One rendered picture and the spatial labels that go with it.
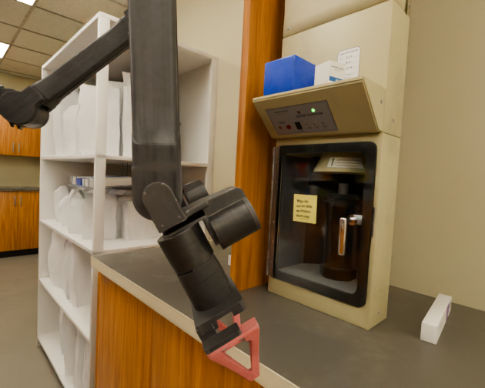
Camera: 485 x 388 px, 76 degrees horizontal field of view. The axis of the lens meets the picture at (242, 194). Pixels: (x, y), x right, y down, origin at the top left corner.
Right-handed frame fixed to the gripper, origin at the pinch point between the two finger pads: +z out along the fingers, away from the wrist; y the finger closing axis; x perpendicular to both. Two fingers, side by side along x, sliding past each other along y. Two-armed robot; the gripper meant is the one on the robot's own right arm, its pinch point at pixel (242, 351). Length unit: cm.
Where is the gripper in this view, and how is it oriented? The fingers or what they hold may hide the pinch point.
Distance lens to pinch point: 48.6
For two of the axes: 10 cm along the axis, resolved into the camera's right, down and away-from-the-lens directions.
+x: -8.7, 4.6, -1.8
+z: 4.3, 8.9, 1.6
